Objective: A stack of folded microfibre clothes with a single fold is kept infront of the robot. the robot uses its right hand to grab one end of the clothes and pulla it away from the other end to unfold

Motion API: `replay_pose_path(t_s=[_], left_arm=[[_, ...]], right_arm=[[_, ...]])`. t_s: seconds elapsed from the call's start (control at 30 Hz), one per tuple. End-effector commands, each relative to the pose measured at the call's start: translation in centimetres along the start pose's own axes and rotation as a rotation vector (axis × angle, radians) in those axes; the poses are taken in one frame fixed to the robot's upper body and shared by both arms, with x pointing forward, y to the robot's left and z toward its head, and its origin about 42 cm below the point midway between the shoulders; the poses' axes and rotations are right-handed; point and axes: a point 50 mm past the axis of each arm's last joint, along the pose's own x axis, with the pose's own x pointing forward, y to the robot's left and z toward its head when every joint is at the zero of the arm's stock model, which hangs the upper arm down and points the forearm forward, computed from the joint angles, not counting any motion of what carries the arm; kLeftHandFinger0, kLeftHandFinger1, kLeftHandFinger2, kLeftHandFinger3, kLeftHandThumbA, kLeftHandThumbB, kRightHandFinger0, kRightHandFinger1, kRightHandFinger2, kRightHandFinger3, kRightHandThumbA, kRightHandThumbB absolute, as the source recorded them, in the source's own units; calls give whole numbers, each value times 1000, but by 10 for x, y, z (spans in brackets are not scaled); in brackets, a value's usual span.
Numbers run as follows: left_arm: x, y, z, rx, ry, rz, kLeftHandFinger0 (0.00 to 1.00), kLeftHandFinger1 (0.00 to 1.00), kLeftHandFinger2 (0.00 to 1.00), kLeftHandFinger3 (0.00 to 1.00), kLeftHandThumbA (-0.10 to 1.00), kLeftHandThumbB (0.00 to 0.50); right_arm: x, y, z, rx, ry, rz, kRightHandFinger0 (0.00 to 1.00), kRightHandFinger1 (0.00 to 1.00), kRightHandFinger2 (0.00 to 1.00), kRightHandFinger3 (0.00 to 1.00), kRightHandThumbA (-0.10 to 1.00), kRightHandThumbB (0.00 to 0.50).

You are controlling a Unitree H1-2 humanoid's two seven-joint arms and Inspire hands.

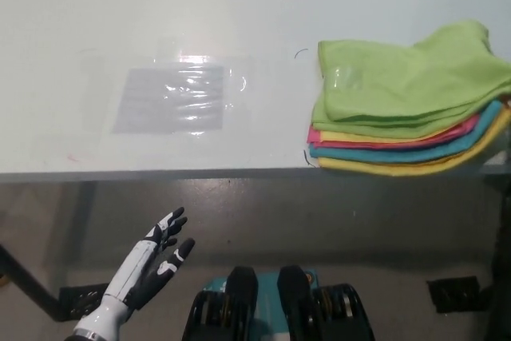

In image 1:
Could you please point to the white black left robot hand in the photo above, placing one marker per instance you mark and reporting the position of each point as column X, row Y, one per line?
column 139, row 277

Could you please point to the pink microfibre cloth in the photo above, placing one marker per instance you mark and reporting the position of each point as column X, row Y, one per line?
column 313, row 135
column 359, row 145

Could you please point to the yellow microfibre cloth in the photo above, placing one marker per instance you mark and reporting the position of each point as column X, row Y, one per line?
column 343, row 136

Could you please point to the teal microfibre cloth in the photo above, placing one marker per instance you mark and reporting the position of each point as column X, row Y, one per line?
column 399, row 155

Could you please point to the green microfibre cloth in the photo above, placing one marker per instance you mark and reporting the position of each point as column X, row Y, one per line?
column 399, row 77

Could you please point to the black table foot plate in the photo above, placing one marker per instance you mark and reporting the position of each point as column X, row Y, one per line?
column 455, row 295
column 80, row 301

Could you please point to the black diagonal table brace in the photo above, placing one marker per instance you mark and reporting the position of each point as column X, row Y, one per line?
column 28, row 283

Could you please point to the black thread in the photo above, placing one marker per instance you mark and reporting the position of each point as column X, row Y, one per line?
column 297, row 52
column 307, row 159

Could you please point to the clear plastic sleeve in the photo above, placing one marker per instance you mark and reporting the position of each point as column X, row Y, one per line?
column 235, row 77

